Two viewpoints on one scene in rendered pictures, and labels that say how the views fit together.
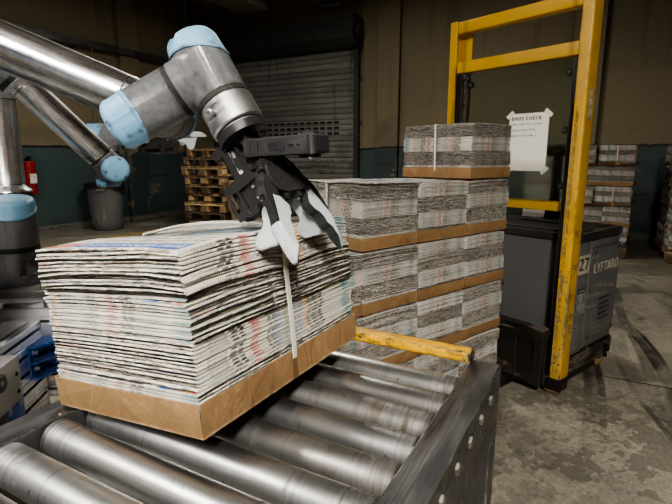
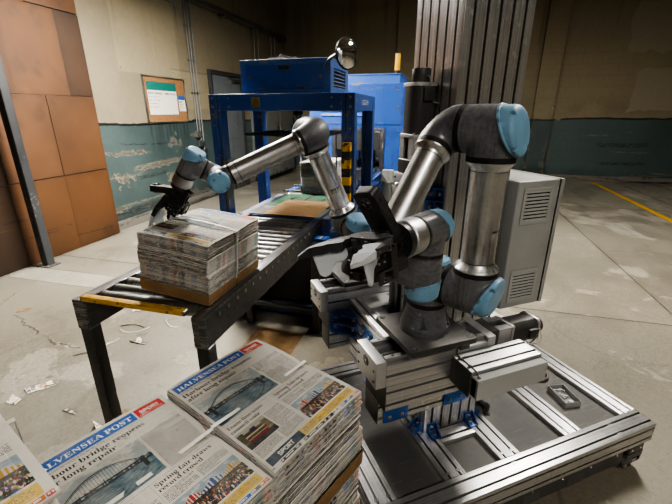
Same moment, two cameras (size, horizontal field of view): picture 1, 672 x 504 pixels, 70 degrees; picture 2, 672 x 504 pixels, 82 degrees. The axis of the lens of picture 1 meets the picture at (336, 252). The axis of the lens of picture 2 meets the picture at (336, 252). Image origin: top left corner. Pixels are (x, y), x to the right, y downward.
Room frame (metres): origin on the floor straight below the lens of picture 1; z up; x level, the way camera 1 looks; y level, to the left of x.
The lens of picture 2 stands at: (2.25, 0.35, 1.45)
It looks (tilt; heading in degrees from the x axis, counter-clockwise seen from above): 20 degrees down; 166
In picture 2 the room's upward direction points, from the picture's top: straight up
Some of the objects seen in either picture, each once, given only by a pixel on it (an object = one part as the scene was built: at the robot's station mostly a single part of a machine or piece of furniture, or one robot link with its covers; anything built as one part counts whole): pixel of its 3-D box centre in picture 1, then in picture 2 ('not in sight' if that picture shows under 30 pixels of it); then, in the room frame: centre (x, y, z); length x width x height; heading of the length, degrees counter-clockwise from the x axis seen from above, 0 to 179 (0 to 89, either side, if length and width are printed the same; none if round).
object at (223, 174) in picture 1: (228, 187); not in sight; (8.37, 1.85, 0.65); 1.33 x 0.94 x 1.30; 155
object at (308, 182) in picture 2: not in sight; (323, 174); (-1.06, 1.05, 0.93); 0.38 x 0.30 x 0.26; 151
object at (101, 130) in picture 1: (104, 137); (427, 230); (1.54, 0.72, 1.21); 0.11 x 0.08 x 0.09; 123
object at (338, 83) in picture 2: not in sight; (296, 79); (-0.56, 0.77, 1.65); 0.60 x 0.45 x 0.20; 61
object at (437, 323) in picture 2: (17, 263); (425, 312); (1.29, 0.87, 0.87); 0.15 x 0.15 x 0.10
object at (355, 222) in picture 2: not in sight; (359, 231); (0.79, 0.81, 0.98); 0.13 x 0.12 x 0.14; 5
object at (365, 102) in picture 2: not in sight; (297, 103); (-0.56, 0.77, 1.50); 0.94 x 0.68 x 0.10; 61
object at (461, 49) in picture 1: (454, 189); not in sight; (2.74, -0.67, 0.97); 0.09 x 0.09 x 1.75; 39
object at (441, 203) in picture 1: (409, 207); not in sight; (2.03, -0.31, 0.95); 0.38 x 0.29 x 0.23; 38
